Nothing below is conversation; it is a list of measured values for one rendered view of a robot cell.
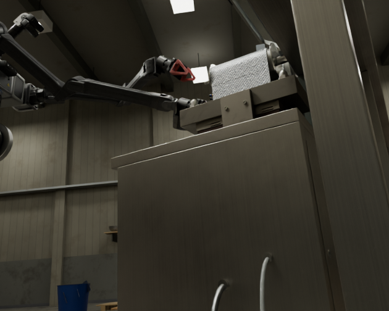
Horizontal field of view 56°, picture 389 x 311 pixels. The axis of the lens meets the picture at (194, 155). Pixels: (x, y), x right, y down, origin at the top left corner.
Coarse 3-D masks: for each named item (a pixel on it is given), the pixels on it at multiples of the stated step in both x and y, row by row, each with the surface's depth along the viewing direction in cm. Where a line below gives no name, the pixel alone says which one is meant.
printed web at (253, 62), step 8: (264, 48) 141; (248, 56) 142; (256, 56) 140; (264, 56) 138; (224, 64) 147; (232, 64) 144; (240, 64) 142; (248, 64) 140; (256, 64) 139; (264, 64) 137; (216, 72) 147; (224, 72) 145; (232, 72) 143; (240, 72) 141; (248, 72) 140; (216, 80) 146; (224, 80) 144; (272, 80) 147
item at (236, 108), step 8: (224, 96) 116; (232, 96) 115; (240, 96) 113; (248, 96) 112; (224, 104) 116; (232, 104) 114; (240, 104) 113; (248, 104) 111; (224, 112) 115; (232, 112) 113; (240, 112) 112; (248, 112) 111; (224, 120) 114; (232, 120) 113; (240, 120) 111
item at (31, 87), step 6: (30, 84) 194; (30, 90) 193; (36, 90) 193; (42, 90) 193; (30, 96) 192; (36, 96) 193; (42, 96) 192; (30, 102) 193; (36, 102) 194; (42, 102) 198; (36, 108) 198
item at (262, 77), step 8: (256, 72) 138; (264, 72) 136; (232, 80) 142; (240, 80) 141; (248, 80) 139; (256, 80) 137; (264, 80) 135; (216, 88) 145; (224, 88) 143; (232, 88) 142; (240, 88) 140; (248, 88) 138; (216, 96) 144
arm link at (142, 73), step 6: (150, 60) 170; (144, 66) 175; (150, 66) 170; (138, 72) 181; (144, 72) 175; (150, 72) 170; (138, 78) 181; (144, 78) 177; (150, 78) 177; (126, 84) 202; (132, 84) 188; (138, 84) 185; (144, 84) 186; (126, 102) 202
